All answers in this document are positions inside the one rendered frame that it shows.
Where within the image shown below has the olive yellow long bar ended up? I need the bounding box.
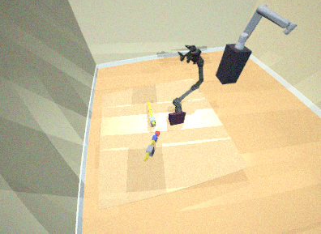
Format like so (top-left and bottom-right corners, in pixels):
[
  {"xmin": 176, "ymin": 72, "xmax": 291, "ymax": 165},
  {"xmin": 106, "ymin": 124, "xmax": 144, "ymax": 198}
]
[{"xmin": 148, "ymin": 102, "xmax": 156, "ymax": 127}]

